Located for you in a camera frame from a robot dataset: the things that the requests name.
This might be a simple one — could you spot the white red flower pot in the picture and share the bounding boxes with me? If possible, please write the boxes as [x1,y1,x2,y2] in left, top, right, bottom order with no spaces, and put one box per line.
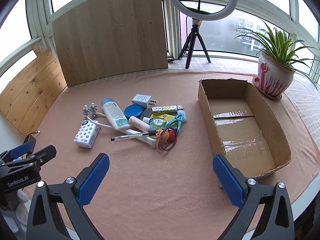
[257,52,296,98]

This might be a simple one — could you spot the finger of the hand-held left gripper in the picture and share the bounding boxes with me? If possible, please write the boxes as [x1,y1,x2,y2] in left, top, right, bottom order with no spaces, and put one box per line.
[0,142,32,162]
[15,145,57,173]

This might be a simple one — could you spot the small white bottle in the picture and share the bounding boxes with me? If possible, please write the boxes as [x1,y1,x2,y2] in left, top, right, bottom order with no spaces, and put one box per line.
[129,116,150,132]

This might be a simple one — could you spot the yellow packet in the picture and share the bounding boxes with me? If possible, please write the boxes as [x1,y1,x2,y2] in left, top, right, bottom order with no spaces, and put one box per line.
[150,112,177,125]

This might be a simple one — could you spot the white ring light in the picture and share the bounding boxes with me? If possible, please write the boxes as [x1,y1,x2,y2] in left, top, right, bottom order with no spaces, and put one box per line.
[166,0,238,20]

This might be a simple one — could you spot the white lotion bottle blue cap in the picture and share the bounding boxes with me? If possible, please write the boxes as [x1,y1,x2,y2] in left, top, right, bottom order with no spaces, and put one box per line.
[101,98,130,131]

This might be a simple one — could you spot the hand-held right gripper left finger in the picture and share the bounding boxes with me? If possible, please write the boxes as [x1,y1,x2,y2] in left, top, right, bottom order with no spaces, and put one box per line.
[26,153,110,240]

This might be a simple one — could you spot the patterned white lighter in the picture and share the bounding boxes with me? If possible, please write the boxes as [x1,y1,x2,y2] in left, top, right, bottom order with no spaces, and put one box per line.
[151,104,184,114]

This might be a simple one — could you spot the brown cardboard box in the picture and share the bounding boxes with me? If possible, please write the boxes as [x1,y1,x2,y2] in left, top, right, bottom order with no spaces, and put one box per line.
[197,78,292,179]

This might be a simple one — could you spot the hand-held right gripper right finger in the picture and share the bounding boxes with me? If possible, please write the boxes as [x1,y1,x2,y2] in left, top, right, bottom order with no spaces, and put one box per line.
[212,154,295,240]

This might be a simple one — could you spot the black ballpoint pen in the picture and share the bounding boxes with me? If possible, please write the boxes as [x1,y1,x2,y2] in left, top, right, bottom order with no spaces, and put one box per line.
[110,131,157,141]

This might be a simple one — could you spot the dotted tissue pack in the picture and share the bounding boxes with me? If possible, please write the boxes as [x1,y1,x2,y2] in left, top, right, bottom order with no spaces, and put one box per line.
[73,120,101,148]

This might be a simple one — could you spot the large light wooden board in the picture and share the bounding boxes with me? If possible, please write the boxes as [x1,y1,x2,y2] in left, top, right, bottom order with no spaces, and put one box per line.
[51,0,168,88]

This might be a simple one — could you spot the green spider plant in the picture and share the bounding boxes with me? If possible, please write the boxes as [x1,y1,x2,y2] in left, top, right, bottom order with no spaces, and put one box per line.
[234,21,320,90]

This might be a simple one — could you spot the pink blanket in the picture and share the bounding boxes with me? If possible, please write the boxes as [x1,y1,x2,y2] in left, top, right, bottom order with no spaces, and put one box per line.
[24,70,313,233]

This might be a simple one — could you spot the pink pot saucer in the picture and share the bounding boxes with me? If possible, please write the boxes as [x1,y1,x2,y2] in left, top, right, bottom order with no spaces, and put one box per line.
[252,76,283,100]

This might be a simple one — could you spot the black power cable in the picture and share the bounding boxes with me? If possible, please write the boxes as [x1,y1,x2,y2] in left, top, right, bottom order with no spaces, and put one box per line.
[167,14,194,62]

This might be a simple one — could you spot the purple hair bands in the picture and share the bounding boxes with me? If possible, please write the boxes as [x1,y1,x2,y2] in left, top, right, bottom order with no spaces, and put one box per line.
[157,127,178,152]

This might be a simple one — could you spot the orange doll keychain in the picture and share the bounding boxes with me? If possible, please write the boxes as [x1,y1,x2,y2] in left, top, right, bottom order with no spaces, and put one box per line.
[155,127,177,143]

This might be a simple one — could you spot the white massager with grey balls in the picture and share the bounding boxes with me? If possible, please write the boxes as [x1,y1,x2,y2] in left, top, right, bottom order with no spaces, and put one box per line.
[82,102,157,147]

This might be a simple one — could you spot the white wall charger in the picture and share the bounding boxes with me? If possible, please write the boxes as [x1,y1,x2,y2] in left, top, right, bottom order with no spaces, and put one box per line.
[131,94,157,109]

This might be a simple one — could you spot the pine plank panel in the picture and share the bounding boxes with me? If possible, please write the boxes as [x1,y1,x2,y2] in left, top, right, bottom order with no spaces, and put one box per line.
[0,49,68,137]

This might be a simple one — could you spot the white window frame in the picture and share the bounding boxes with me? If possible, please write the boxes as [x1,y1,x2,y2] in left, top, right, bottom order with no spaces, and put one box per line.
[0,0,320,85]

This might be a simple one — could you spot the black cable connector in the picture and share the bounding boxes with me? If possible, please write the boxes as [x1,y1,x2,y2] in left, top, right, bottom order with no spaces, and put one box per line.
[24,130,41,155]

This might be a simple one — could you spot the teal clothespin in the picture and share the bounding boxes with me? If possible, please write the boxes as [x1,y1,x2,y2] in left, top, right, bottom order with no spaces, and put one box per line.
[168,112,187,133]

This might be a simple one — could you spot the blue round tin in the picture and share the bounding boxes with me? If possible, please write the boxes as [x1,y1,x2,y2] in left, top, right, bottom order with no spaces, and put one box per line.
[124,104,145,120]

